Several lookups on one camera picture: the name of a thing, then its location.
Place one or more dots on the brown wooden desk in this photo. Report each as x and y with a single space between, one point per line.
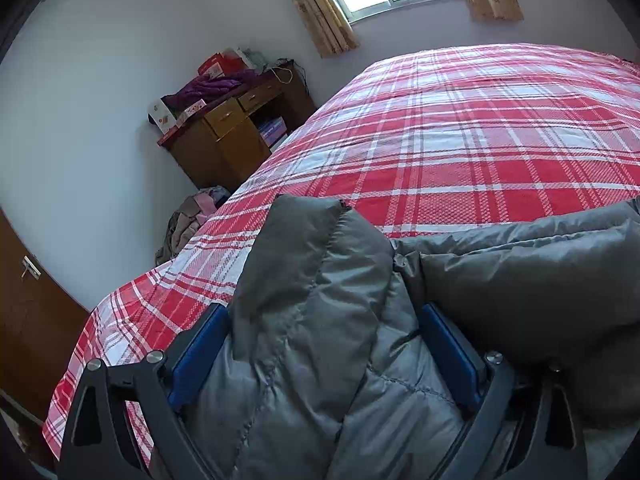
215 150

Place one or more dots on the red box on desk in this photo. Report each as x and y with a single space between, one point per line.
217 65

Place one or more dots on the pale green bottle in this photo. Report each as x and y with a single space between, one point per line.
257 59

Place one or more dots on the white upright box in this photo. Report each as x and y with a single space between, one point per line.
162 116

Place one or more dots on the flat red box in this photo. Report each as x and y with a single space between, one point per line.
190 110

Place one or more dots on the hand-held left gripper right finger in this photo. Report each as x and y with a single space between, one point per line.
450 355

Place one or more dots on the brown wooden door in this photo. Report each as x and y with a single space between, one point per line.
30 335

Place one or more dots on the grey puffer jacket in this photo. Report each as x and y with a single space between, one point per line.
325 335

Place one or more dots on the bed with red plaid cover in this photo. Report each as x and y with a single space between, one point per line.
450 135

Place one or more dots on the lilac box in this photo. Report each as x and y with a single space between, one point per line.
272 129

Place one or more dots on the pile of clothes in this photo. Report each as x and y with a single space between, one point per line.
185 225

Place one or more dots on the purple clothes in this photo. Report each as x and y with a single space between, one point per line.
210 87

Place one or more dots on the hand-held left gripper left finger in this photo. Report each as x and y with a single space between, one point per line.
197 355

